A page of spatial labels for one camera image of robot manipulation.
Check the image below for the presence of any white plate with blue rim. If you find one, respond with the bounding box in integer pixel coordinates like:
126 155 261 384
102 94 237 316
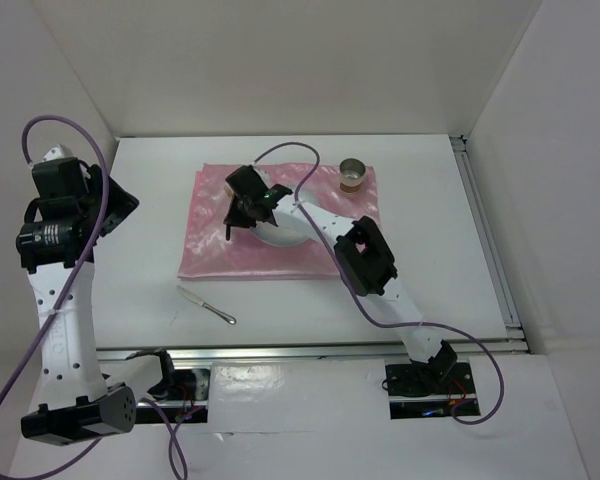
251 223 308 247

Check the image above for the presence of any pink satin rose placemat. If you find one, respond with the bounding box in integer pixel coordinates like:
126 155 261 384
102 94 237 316
178 164 380 280

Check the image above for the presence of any steel cup with cream sleeve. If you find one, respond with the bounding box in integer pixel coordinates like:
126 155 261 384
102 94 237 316
339 158 367 194

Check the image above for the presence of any silver table knife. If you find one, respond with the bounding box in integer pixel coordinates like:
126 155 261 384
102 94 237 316
177 285 237 325

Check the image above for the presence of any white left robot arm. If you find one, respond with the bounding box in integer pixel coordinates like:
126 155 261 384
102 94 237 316
16 145 178 446

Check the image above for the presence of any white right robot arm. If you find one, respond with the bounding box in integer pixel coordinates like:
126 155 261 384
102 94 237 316
224 165 457 394

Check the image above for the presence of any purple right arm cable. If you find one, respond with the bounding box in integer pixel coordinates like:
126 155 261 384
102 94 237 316
252 143 504 425

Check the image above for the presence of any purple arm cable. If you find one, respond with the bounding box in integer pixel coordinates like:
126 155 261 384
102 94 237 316
252 143 504 425
0 115 206 480

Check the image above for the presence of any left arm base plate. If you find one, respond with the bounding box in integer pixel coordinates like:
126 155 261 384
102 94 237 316
148 366 211 424

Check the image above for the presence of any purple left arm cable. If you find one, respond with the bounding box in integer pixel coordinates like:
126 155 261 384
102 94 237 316
0 115 206 480

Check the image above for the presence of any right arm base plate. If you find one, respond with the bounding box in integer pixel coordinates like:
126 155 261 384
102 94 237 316
381 362 481 420

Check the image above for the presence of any aluminium rail frame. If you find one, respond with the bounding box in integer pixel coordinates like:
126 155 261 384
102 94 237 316
93 135 520 349

